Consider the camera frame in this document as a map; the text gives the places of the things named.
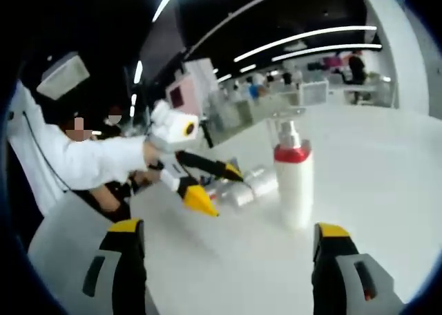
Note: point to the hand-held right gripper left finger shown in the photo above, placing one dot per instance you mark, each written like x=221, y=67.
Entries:
x=121, y=259

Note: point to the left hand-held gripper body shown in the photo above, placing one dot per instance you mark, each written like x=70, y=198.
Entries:
x=172, y=132

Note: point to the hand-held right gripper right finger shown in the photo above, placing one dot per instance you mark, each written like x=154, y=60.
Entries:
x=331, y=259

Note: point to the small clear cap skincare bottle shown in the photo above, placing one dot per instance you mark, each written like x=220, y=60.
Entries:
x=238, y=195
x=259, y=182

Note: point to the red collar white skincare bottle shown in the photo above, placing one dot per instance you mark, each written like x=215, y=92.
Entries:
x=293, y=190

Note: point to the person's left hand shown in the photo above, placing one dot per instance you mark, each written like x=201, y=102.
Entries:
x=152, y=156

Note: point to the pink display board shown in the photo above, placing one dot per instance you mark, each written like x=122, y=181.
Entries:
x=179, y=94

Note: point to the white ceiling air conditioner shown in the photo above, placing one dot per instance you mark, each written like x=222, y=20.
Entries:
x=64, y=75

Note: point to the white backed office chair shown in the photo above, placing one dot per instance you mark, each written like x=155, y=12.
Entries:
x=314, y=93

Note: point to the straight ceiling light strip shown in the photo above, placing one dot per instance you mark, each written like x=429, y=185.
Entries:
x=165, y=2

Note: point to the curved ceiling light strip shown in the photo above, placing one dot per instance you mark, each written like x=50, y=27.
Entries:
x=328, y=49
x=310, y=35

